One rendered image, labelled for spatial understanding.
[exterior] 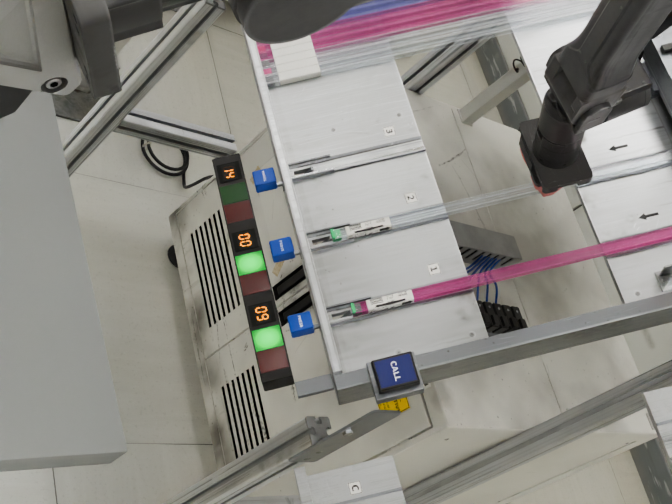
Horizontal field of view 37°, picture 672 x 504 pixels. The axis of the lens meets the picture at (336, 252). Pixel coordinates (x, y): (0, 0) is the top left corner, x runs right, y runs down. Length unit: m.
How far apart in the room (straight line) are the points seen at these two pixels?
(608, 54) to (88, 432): 0.68
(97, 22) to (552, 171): 0.84
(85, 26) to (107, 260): 1.59
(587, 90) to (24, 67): 0.66
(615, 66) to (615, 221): 0.35
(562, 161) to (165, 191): 1.22
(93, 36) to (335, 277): 0.82
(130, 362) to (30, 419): 0.90
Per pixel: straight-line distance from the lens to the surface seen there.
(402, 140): 1.38
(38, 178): 1.28
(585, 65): 1.07
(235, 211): 1.35
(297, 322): 1.25
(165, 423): 1.98
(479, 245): 1.73
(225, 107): 2.59
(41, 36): 0.56
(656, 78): 1.47
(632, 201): 1.38
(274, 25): 0.59
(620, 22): 0.99
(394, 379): 1.19
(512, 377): 1.70
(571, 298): 1.99
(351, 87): 1.44
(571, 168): 1.27
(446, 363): 1.23
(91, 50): 0.53
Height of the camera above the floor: 1.52
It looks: 36 degrees down
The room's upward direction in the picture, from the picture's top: 53 degrees clockwise
